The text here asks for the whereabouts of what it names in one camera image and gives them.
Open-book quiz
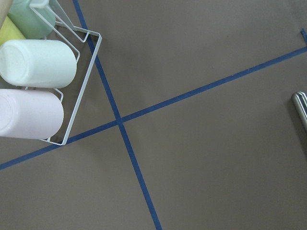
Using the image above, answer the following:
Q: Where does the pink cup in rack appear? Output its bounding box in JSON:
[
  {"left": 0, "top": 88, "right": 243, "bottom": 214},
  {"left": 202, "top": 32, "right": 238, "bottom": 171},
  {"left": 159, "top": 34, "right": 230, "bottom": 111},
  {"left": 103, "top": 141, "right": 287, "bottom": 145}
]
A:
[{"left": 0, "top": 89, "right": 64, "bottom": 139}]

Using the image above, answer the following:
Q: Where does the white cup in rack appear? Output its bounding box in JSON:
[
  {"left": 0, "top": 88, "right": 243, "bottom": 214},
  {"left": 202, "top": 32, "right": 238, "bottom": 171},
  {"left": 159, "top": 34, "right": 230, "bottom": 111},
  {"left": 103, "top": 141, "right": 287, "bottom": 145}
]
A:
[{"left": 0, "top": 39, "right": 77, "bottom": 88}]

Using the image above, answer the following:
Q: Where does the green cup in rack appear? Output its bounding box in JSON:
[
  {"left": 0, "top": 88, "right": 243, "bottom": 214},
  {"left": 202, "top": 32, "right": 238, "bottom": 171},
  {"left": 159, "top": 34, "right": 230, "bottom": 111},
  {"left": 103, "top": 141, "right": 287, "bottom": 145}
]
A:
[{"left": 8, "top": 0, "right": 56, "bottom": 39}]

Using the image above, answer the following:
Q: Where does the yellow cup in rack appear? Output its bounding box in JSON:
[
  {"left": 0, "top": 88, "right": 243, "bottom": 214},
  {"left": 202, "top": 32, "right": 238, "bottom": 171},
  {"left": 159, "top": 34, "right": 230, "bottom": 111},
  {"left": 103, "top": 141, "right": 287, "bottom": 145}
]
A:
[{"left": 0, "top": 16, "right": 25, "bottom": 45}]

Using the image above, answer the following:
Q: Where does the white wire cup rack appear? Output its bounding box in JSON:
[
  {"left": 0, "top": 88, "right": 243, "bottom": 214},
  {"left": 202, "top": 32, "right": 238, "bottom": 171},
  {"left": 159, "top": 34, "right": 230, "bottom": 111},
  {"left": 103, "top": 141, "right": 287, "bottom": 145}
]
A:
[{"left": 0, "top": 0, "right": 102, "bottom": 146}]

